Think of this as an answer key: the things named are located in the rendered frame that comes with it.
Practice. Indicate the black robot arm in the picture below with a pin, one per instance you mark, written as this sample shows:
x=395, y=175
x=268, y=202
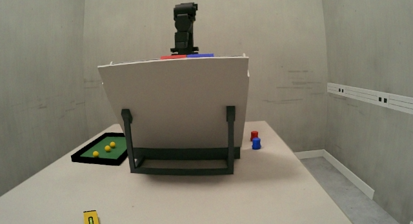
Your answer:
x=183, y=19

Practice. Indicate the blue plug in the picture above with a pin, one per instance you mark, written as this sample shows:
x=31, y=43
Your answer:
x=256, y=145

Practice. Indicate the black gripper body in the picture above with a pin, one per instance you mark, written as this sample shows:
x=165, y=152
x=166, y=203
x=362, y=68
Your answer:
x=185, y=51

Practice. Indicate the red plug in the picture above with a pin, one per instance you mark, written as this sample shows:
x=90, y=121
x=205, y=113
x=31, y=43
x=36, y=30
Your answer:
x=253, y=135

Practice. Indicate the green tray with black rim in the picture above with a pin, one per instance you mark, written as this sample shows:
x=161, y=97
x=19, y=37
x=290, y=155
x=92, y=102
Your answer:
x=115, y=157

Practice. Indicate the yellow pocket level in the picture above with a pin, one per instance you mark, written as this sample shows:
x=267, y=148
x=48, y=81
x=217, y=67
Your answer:
x=90, y=217

